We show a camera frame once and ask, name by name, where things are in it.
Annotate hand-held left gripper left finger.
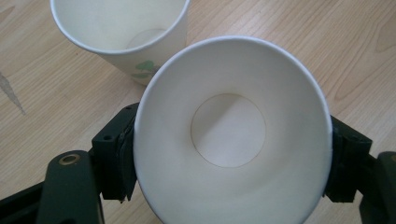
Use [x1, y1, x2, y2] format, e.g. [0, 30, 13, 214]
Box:
[92, 102, 139, 203]

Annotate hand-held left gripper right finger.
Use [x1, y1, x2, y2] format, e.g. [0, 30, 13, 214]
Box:
[323, 115, 373, 203]

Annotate white paper cup green print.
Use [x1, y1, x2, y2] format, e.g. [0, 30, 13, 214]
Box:
[133, 35, 333, 224]
[49, 0, 191, 87]

